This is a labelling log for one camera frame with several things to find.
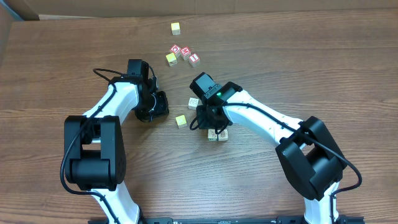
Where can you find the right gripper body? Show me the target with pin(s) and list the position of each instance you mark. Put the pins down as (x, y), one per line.
(206, 116)

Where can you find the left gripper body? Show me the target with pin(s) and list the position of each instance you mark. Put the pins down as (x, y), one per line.
(160, 106)

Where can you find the beige drawing wooden block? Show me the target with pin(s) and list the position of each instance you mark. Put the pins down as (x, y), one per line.
(212, 136)

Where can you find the blue edged wooden block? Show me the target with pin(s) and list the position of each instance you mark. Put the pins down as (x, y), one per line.
(193, 103)

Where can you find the green letter B block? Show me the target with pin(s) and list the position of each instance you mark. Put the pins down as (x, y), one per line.
(223, 136)

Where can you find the yellow top wooden block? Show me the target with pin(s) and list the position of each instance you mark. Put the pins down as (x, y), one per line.
(181, 121)

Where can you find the yellow wooden block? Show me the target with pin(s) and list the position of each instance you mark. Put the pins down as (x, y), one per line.
(181, 121)
(175, 28)

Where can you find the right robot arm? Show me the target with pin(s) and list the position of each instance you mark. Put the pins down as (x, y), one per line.
(310, 158)

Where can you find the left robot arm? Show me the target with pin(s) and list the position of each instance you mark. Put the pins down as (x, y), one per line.
(94, 161)

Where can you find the yellow block near red blocks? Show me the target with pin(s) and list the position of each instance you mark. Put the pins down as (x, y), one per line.
(171, 59)

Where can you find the red letter O block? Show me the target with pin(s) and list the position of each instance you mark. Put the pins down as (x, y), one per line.
(176, 50)

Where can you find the red letter I block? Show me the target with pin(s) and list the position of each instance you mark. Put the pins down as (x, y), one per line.
(194, 60)

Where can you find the red letter M block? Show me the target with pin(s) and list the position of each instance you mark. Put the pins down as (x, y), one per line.
(185, 53)

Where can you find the far yellow wooden block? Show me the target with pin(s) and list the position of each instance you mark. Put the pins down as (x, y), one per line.
(175, 28)

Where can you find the cardboard box back edge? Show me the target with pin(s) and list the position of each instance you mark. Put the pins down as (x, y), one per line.
(32, 9)

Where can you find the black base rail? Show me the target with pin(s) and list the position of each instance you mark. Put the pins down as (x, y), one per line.
(279, 220)

